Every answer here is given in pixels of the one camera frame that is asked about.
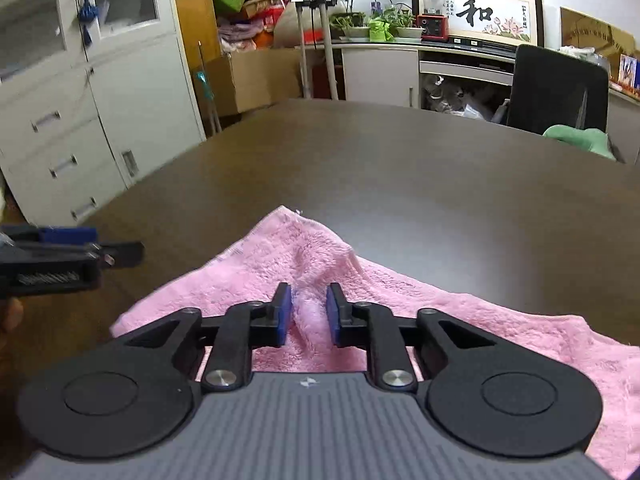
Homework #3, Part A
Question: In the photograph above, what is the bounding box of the pink towel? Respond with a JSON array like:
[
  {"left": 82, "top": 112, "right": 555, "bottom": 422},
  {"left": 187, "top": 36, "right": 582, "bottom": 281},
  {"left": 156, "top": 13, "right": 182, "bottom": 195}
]
[{"left": 111, "top": 206, "right": 639, "bottom": 479}]

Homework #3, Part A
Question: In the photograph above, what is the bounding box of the person's left hand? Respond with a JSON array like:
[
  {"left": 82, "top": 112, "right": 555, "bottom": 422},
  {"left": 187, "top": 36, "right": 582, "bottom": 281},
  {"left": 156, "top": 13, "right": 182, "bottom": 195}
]
[{"left": 0, "top": 298, "right": 24, "bottom": 349}]

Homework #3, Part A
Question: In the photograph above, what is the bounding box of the grey metal filing cabinet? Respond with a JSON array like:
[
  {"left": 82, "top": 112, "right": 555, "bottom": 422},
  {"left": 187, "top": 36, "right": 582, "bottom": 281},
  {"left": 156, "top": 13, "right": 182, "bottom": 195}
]
[{"left": 1, "top": 0, "right": 205, "bottom": 226}]

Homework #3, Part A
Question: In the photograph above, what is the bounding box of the large cardboard box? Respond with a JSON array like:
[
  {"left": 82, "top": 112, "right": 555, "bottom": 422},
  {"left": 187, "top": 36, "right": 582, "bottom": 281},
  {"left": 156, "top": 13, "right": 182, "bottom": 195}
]
[{"left": 205, "top": 48, "right": 303, "bottom": 117}]

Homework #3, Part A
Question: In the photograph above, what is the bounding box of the blue hanging ornament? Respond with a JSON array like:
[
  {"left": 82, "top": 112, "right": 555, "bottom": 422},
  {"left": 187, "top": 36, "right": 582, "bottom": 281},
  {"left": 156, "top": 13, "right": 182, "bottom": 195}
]
[{"left": 77, "top": 0, "right": 99, "bottom": 47}]

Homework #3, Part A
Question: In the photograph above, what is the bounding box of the white low sideboard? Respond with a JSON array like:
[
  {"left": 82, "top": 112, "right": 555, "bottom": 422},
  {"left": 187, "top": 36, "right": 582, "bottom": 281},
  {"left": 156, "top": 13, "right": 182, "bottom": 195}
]
[{"left": 299, "top": 39, "right": 640, "bottom": 166}]

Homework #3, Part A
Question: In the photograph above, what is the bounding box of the green cushion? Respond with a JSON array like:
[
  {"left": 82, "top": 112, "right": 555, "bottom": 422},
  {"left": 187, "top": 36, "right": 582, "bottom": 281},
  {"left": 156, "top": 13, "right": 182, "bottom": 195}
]
[{"left": 542, "top": 125, "right": 616, "bottom": 160}]

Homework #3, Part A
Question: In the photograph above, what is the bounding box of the black office chair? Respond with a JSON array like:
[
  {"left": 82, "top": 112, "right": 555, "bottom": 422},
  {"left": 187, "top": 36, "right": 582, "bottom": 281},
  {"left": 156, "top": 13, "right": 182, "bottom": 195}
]
[{"left": 504, "top": 44, "right": 608, "bottom": 134}]

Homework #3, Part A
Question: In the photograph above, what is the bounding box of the potted green plant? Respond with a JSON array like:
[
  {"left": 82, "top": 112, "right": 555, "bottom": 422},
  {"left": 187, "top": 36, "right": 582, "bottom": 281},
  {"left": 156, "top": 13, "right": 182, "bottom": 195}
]
[{"left": 330, "top": 0, "right": 413, "bottom": 41}]

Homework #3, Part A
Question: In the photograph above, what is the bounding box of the red blender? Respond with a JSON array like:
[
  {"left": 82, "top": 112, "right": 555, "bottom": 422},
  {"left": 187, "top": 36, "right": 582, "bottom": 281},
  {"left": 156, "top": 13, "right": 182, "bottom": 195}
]
[{"left": 416, "top": 0, "right": 448, "bottom": 41}]

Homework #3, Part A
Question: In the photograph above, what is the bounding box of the framed calligraphy lotus picture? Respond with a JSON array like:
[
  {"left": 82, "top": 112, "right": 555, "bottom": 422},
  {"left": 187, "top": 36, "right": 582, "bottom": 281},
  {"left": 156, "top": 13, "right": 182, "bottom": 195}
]
[{"left": 411, "top": 0, "right": 544, "bottom": 52}]

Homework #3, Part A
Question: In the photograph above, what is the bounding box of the flat cardboard against wall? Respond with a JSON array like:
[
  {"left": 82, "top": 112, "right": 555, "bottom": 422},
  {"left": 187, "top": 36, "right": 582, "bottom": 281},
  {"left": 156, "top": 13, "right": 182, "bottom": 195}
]
[{"left": 560, "top": 8, "right": 637, "bottom": 65}]

